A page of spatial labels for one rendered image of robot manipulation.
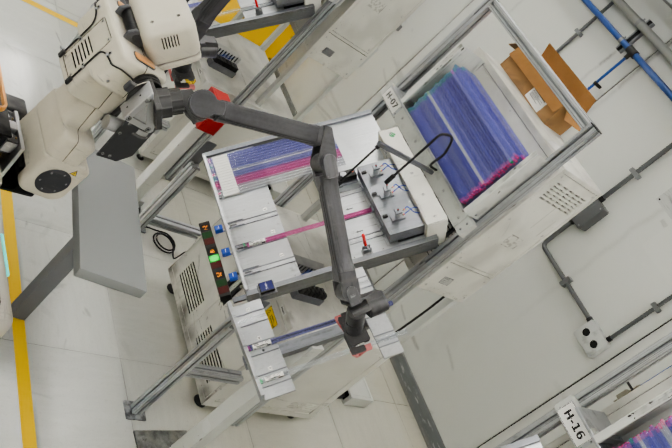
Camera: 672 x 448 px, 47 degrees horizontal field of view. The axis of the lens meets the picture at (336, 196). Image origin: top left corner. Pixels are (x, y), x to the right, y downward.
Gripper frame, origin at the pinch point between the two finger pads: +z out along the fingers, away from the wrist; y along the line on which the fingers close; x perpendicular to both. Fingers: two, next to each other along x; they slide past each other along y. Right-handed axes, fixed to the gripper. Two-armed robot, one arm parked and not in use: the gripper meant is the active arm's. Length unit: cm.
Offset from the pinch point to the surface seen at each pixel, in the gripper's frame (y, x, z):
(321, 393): 30, -7, 106
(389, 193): 52, -38, 4
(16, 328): 67, 100, 39
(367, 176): 64, -35, 7
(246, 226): 65, 12, 16
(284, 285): 34.7, 9.0, 13.9
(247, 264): 49, 18, 16
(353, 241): 42.4, -20.4, 13.0
